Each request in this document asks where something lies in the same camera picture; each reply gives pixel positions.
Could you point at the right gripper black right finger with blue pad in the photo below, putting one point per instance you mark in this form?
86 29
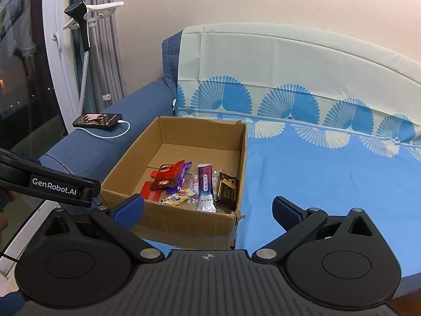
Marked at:
313 236

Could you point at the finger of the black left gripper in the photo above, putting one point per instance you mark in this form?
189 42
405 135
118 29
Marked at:
29 177

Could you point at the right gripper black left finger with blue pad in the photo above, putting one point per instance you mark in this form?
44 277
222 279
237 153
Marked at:
101 236

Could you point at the yellow snack bar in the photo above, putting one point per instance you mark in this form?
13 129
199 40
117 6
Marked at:
178 198

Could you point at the dark red snack pouch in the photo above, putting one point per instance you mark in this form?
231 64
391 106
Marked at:
161 184

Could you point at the black gold snack bar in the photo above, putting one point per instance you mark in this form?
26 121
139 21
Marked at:
227 191

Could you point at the clear bag of candies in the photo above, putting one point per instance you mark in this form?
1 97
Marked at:
191 182

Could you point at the purple chocolate bar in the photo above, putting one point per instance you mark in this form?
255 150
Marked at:
186 167

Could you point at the purple white sachet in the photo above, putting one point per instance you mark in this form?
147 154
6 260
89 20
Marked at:
205 188

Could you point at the red stick snack packet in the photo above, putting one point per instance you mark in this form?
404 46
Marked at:
165 172

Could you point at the person's left hand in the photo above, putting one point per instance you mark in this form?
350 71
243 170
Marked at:
3 217

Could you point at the blue sofa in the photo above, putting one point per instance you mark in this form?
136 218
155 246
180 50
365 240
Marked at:
82 154

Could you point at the brown cardboard box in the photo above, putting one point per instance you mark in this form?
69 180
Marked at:
167 140

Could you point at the black smartphone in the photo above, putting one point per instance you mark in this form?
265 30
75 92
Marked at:
103 121

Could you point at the blue white patterned sofa cover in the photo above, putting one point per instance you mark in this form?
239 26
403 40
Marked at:
333 122

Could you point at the black white phone stand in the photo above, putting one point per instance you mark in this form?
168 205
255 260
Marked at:
84 16

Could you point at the white window frame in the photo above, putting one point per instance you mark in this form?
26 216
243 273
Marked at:
61 61

